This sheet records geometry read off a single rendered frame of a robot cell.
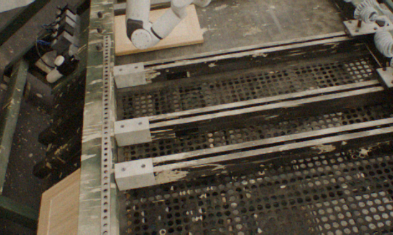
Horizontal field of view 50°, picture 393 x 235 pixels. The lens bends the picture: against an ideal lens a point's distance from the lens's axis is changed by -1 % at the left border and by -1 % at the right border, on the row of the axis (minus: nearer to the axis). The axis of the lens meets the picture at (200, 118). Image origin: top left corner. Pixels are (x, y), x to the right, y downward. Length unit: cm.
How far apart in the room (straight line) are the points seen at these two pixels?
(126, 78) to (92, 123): 27
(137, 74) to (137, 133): 33
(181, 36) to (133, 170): 82
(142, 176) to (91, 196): 17
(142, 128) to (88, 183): 27
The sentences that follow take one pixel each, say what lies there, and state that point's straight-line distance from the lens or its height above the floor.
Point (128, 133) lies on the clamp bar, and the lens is 154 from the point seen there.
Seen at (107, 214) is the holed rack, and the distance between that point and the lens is 136.
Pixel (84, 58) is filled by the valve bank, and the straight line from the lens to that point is 198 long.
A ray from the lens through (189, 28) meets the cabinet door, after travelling 207.
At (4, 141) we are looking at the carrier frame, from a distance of 230.
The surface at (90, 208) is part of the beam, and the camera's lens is 140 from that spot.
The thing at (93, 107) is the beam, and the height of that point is 84.
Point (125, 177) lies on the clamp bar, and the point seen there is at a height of 95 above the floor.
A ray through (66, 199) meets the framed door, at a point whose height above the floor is 43.
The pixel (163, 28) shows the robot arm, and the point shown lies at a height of 122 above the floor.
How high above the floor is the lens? 171
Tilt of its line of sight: 20 degrees down
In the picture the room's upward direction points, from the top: 57 degrees clockwise
